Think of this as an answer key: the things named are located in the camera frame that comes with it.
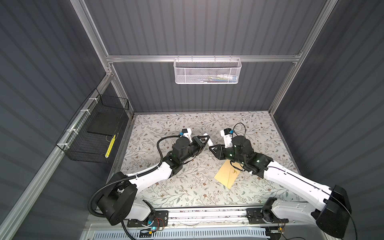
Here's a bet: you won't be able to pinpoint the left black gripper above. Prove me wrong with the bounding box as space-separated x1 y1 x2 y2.
179 134 208 165

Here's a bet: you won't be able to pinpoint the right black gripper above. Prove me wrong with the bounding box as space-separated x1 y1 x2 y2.
208 143 245 166

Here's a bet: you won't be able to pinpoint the tan kraft envelope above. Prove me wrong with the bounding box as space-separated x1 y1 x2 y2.
214 160 243 189

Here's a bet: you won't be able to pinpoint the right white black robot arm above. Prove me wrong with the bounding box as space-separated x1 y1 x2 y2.
208 135 352 239

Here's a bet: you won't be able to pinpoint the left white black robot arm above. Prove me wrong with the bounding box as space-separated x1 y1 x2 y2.
88 135 211 226

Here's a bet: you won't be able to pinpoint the pens in white basket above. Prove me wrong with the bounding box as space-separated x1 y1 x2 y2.
199 74 238 84

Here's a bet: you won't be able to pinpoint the black foam pad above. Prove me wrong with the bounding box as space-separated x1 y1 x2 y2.
87 113 121 137

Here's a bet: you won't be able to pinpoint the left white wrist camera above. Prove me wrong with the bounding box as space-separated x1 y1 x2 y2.
179 128 192 143

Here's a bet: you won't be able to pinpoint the white wire basket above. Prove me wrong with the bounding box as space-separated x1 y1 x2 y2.
173 58 242 85

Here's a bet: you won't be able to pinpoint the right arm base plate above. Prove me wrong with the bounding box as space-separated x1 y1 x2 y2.
246 208 289 224

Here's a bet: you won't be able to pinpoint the aluminium mounting rail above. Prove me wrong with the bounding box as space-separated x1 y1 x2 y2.
85 204 328 232

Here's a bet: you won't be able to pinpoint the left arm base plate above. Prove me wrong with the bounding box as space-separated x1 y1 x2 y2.
127 211 169 228

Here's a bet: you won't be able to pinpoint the white ventilated cable duct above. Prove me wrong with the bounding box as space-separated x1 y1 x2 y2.
91 227 268 240

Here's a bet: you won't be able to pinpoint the black wire basket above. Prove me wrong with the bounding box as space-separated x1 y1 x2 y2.
56 91 130 164

